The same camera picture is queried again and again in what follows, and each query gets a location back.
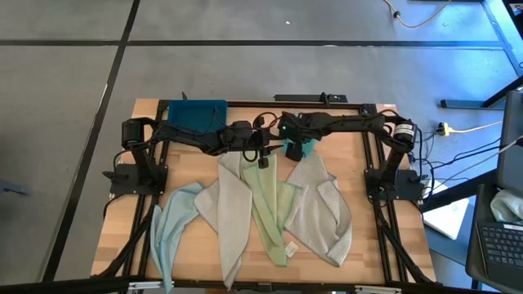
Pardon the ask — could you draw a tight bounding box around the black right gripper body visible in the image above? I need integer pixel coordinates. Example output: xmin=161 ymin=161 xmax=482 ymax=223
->
xmin=279 ymin=112 xmax=326 ymax=143

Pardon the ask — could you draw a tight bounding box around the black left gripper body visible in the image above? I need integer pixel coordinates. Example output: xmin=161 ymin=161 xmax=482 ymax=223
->
xmin=222 ymin=120 xmax=273 ymax=155

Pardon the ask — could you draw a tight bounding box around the teal microfiber towel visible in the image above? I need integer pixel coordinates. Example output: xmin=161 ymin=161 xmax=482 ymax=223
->
xmin=279 ymin=137 xmax=320 ymax=159

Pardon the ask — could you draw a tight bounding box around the yellow-green microfiber towel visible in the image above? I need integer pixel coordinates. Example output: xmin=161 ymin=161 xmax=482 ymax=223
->
xmin=240 ymin=153 xmax=302 ymax=268

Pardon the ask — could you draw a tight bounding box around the grey waffle-weave towel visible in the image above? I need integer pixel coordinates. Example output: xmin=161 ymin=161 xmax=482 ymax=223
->
xmin=193 ymin=150 xmax=254 ymax=291
xmin=284 ymin=150 xmax=353 ymax=268

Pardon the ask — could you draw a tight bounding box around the light blue microfiber towel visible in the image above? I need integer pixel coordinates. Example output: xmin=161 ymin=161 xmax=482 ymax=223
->
xmin=150 ymin=181 xmax=205 ymax=294

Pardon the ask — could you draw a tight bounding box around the teal plastic bin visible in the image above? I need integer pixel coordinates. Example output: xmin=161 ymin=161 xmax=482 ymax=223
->
xmin=167 ymin=99 xmax=229 ymax=144

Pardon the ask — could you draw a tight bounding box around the white laptop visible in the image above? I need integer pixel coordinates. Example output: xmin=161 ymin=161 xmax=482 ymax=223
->
xmin=422 ymin=179 xmax=471 ymax=241

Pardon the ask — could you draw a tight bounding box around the black keyboard desk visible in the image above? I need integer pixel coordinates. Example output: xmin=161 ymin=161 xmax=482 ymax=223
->
xmin=420 ymin=169 xmax=523 ymax=294

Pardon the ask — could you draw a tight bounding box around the grey computer monitor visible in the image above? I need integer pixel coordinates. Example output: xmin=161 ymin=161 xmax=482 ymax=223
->
xmin=496 ymin=89 xmax=523 ymax=197

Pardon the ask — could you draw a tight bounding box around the light green cloth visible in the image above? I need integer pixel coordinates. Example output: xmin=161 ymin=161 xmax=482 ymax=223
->
xmin=489 ymin=189 xmax=523 ymax=226

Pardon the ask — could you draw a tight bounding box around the black rig crossbeam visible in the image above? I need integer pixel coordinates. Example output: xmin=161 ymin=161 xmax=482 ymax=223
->
xmin=0 ymin=275 xmax=503 ymax=294

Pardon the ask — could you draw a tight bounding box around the computer keyboard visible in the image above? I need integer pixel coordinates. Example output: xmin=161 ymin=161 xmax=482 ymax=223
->
xmin=476 ymin=221 xmax=523 ymax=281

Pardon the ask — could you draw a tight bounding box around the dark flat floor object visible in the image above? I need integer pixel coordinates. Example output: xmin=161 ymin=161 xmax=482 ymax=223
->
xmin=0 ymin=178 xmax=33 ymax=197

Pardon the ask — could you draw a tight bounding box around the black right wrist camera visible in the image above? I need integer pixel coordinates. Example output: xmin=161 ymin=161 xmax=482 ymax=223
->
xmin=284 ymin=140 xmax=304 ymax=162

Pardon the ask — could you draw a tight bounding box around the black looped gripper cable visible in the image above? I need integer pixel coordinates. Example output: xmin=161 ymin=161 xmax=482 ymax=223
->
xmin=242 ymin=136 xmax=263 ymax=163

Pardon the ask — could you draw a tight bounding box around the black mounting bracket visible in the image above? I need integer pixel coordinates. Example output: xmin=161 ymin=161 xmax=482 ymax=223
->
xmin=273 ymin=93 xmax=349 ymax=104

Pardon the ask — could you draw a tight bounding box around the black aluminium table frame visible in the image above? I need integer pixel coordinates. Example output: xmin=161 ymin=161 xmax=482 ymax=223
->
xmin=92 ymin=99 xmax=438 ymax=294

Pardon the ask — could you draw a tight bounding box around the yellow hanging cable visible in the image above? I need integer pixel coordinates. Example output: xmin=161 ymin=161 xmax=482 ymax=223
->
xmin=382 ymin=0 xmax=453 ymax=29

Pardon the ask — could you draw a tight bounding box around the yellow power cable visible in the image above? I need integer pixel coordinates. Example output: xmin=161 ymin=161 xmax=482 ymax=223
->
xmin=449 ymin=119 xmax=504 ymax=135

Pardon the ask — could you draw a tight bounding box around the black floor cable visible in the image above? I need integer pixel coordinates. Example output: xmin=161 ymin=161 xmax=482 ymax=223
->
xmin=408 ymin=136 xmax=503 ymax=172

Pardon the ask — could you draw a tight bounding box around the white floor cable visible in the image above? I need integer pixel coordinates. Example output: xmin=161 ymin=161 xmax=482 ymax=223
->
xmin=447 ymin=137 xmax=523 ymax=181

